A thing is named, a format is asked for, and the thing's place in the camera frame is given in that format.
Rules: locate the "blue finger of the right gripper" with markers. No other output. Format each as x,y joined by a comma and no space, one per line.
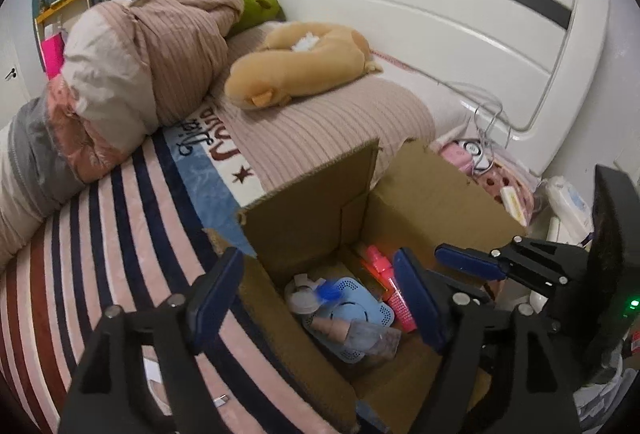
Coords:
469,261

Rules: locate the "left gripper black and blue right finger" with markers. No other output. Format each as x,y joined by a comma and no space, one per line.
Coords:
498,372

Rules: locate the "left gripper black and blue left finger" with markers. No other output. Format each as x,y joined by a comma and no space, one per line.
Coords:
139,373

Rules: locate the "pink spray bottle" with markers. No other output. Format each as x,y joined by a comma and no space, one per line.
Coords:
377,273

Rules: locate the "light blue square device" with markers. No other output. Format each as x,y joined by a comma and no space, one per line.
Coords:
354,304

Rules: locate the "clear small bottle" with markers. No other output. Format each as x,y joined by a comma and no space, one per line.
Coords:
359,336

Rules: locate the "white contact lens case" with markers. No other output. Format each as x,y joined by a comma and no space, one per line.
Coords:
301,295

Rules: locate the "white rectangular stick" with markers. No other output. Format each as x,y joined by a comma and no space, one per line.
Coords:
513,205

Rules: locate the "wet wipes pack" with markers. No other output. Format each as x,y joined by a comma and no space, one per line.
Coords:
569,207

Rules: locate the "polka dot pink cushion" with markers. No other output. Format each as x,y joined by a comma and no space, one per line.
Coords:
506,171

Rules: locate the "pink pouch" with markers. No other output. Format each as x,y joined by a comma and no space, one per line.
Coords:
456,156

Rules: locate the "brown cardboard box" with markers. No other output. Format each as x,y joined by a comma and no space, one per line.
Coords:
320,225

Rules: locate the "white round gadget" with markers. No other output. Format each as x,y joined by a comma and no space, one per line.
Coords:
481,154

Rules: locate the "striped plush blanket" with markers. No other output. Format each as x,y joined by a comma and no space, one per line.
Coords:
132,239

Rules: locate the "pink ribbed pillow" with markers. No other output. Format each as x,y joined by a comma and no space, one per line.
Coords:
283,143

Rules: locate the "tan plush toy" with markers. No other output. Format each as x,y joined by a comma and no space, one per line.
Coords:
297,60

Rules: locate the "white door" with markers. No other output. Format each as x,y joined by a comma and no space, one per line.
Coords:
21,74

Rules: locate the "rolled striped duvet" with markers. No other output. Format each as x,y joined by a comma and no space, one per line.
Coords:
130,67

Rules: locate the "green plush toy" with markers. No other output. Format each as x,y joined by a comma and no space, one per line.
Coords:
255,13

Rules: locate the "magenta gift bag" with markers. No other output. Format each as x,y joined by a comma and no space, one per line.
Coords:
53,54

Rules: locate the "yellow shelf unit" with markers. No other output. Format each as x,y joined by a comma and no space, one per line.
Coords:
62,14

